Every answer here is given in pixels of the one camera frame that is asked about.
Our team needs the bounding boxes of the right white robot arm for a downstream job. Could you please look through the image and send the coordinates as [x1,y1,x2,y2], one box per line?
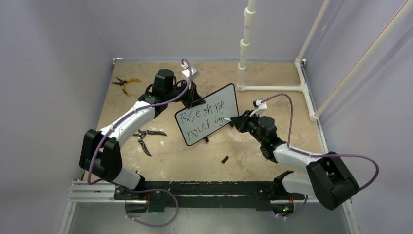
[230,111,361,210]

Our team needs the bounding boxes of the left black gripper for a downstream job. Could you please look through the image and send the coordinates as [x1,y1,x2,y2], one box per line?
[166,79,205,109]

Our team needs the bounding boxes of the white PVC pipe frame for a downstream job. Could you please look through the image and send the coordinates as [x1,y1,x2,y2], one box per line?
[235,0,413,123]

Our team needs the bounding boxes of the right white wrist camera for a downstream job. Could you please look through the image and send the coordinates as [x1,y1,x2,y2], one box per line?
[250,99,267,117]

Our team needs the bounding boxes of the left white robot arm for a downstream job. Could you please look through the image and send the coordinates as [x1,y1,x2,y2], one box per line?
[79,68,205,199]

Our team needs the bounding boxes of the black handled pliers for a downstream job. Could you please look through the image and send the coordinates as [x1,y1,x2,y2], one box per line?
[132,129,167,156]

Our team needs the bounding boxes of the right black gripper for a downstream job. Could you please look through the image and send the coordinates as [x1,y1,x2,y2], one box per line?
[231,110,265,145]

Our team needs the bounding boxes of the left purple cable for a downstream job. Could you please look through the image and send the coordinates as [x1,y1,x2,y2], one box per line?
[87,58,193,191]

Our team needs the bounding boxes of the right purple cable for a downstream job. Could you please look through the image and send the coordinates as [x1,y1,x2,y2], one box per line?
[262,93,380,192]

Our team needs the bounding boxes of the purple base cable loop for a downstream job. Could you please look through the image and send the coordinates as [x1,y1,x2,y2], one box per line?
[124,188,181,228]

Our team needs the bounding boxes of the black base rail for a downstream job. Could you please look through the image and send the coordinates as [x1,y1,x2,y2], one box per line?
[68,180,352,214]

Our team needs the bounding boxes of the small black-framed whiteboard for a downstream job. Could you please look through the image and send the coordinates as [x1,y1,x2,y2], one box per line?
[174,83,239,146]

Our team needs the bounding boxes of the black marker cap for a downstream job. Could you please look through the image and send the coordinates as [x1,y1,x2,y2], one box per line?
[221,156,229,164]

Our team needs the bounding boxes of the yellow handled pliers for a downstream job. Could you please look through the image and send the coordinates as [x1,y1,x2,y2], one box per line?
[112,77,141,96]

